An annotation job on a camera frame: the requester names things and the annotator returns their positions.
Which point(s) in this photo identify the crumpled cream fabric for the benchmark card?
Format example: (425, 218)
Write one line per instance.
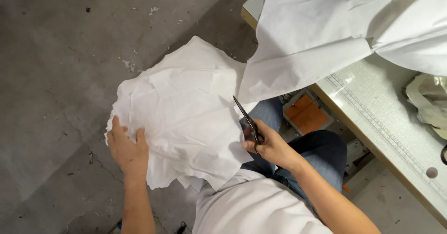
(428, 101)

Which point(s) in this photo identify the person's blue jeans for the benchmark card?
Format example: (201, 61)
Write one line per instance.
(307, 153)

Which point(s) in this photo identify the large white fabric sheet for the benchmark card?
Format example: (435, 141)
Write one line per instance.
(335, 34)

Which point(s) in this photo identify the stack of white fabric pieces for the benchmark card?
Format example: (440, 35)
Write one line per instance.
(181, 115)

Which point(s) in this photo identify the sewing table with ruler edge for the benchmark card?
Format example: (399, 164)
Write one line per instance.
(380, 101)

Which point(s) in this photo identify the person's white shirt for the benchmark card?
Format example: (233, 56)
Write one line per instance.
(251, 206)

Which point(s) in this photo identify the person's left hand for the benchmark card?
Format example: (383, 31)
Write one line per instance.
(126, 153)

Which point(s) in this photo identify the black scissors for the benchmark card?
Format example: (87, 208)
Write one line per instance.
(248, 124)

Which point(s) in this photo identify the orange sewing machine pedal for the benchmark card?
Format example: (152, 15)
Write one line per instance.
(306, 113)

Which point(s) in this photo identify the person's right hand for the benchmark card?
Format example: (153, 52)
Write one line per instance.
(274, 146)

